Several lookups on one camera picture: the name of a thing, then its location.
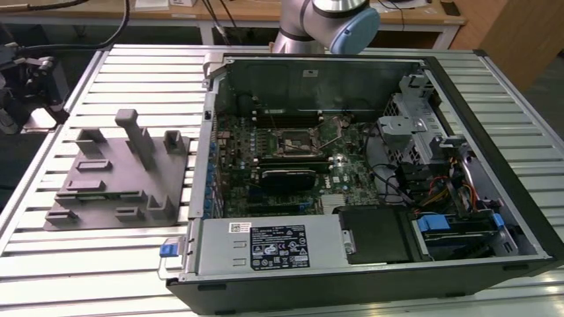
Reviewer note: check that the white furniture foot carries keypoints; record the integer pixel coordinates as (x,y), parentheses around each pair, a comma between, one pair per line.
(8,125)

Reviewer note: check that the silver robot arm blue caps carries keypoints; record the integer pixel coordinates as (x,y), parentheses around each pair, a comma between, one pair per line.
(308,20)

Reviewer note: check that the brown board connector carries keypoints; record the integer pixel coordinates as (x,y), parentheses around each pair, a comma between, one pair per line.
(345,121)

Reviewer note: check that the hard disk in blue carrier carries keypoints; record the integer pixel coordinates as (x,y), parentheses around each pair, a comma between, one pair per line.
(433,224)

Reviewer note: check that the black PC case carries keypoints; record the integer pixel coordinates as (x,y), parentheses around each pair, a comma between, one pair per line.
(308,294)

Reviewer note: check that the black office chair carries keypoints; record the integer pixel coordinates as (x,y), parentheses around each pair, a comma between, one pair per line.
(32,33)

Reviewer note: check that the black RAM stick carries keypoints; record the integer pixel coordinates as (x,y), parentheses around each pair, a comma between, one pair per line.
(292,161)
(295,167)

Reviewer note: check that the silver chipset heatsink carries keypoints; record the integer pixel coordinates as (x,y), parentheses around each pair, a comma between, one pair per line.
(333,203)

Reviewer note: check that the metal drive cage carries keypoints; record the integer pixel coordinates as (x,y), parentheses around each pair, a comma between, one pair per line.
(400,128)

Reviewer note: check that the green RAM stick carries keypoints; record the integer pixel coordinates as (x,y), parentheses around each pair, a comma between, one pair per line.
(99,197)

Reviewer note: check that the blue case latch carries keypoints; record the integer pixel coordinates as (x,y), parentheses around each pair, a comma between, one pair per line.
(168,250)

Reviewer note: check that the black phone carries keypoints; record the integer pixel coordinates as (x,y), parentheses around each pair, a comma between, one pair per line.
(449,8)

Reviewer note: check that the white paper box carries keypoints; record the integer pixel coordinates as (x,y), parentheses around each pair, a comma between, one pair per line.
(183,2)
(152,3)

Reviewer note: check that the grey parts rack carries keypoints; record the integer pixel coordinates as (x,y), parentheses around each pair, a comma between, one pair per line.
(128,185)

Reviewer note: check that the CPU socket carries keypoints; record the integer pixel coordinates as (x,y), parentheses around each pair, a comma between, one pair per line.
(295,138)

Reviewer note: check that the black drive bay box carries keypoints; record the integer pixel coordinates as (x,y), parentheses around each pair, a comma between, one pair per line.
(379,234)

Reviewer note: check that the metal locking lever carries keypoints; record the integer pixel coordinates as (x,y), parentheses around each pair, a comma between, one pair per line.
(331,141)

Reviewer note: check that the grey fan shroud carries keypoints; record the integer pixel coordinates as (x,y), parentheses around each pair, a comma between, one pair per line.
(477,171)

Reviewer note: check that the wooden cabinet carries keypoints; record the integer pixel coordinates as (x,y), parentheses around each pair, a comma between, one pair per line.
(520,33)

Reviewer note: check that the wooden desk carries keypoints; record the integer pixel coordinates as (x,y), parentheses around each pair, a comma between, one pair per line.
(88,13)

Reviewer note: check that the black graphics card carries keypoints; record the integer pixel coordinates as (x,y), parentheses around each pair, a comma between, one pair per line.
(287,181)

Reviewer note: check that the green motherboard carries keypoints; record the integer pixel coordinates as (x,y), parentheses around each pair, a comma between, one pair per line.
(352,185)

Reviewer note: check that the silver power supply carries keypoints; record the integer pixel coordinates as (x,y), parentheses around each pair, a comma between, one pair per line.
(220,244)

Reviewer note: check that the black RAM slot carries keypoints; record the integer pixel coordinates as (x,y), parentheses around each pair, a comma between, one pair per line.
(304,123)
(304,114)

